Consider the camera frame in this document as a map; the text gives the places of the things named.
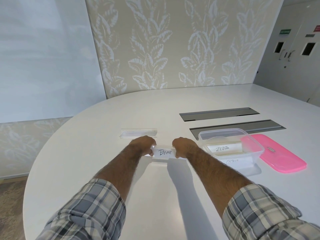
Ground person's right forearm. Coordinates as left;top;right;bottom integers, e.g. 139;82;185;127
185;146;253;210

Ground person's left hand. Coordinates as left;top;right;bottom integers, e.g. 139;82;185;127
128;135;157;157

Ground plaid right shirt sleeve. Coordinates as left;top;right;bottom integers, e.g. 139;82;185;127
222;183;320;240

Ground person's right hand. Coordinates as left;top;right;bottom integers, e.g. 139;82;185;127
172;136;199;159

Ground metal door handles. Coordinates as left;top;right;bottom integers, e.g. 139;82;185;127
280;49;295;62

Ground white double door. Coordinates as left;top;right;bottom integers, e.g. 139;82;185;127
255;0;320;108

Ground person's left forearm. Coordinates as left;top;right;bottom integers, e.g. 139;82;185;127
92;146;145;198

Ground clear acrylic card holder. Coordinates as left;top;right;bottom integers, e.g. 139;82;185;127
149;145;188;163
118;128;159;140

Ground pink plastic container lid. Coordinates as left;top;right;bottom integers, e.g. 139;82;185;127
240;134;307;174

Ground grey table cable hatch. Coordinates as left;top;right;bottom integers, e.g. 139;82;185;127
179;107;260;122
189;119;286;137

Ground plaid shirt sleeve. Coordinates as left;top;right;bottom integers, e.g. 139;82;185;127
37;178;127;240
222;183;320;240

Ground white handwritten name card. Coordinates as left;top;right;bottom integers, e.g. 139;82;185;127
152;147;176;159
209;143;243;154
220;157;252;171

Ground clear plastic food container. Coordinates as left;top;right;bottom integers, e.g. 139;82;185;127
198;128;265;177

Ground plaid left shirt sleeve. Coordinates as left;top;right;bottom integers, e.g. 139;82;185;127
37;178;127;240

